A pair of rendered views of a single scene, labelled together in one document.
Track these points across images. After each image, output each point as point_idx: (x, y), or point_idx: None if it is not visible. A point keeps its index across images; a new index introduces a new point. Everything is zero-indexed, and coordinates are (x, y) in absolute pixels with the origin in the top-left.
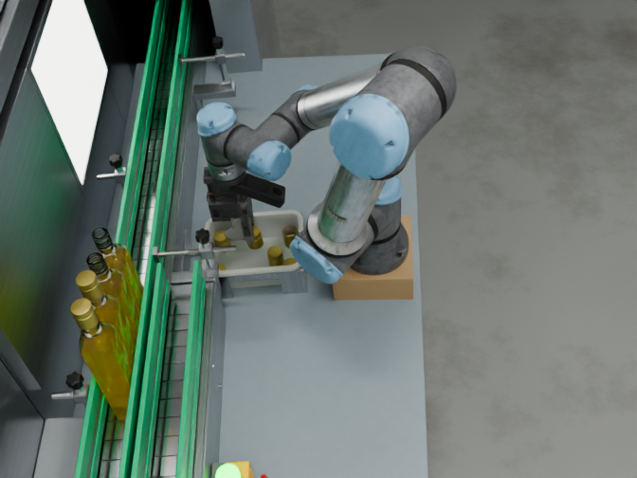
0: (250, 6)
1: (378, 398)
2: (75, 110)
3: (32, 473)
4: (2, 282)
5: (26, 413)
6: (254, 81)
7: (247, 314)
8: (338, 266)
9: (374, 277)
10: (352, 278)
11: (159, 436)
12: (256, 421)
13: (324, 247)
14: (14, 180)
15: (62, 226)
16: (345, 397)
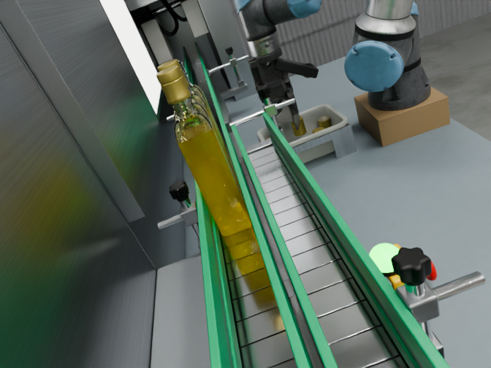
0: (242, 45)
1: (481, 179)
2: (141, 69)
3: (151, 317)
4: (77, 70)
5: (131, 246)
6: (256, 96)
7: (315, 177)
8: (399, 53)
9: (413, 107)
10: (394, 114)
11: (287, 240)
12: (371, 234)
13: (383, 29)
14: (85, 24)
15: (142, 115)
16: (447, 190)
